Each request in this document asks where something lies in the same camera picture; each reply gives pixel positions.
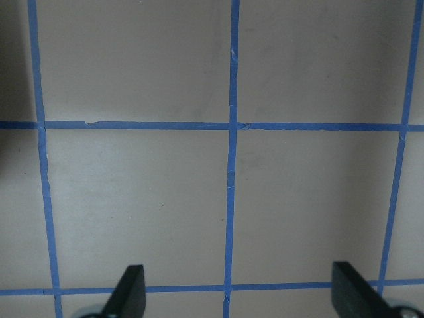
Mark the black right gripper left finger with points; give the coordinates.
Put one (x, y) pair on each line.
(129, 296)

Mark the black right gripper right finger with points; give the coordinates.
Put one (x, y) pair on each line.
(352, 296)

